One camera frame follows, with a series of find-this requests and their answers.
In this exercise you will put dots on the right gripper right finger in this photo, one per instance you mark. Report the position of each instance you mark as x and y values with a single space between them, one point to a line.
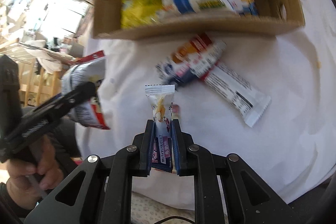
181 142

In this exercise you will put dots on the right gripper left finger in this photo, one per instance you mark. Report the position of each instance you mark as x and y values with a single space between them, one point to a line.
146 150

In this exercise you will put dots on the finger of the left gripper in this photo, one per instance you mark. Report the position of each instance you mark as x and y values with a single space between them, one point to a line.
80 94

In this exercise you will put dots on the large white red snack bag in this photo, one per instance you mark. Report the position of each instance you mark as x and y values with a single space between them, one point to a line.
87 69

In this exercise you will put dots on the white purple candy packet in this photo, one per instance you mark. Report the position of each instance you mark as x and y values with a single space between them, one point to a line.
161 99

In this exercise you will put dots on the person's left hand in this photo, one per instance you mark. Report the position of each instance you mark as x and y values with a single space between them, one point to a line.
18 186

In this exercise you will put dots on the wooden furniture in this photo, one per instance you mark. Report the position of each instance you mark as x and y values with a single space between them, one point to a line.
40 69

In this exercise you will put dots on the white red blue snack packet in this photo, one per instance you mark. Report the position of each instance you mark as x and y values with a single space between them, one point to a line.
190 61

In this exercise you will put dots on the white wrapper snack bar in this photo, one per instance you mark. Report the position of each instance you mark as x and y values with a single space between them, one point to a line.
249 101

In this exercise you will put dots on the yellow snack bag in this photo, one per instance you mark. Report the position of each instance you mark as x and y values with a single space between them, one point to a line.
135 13

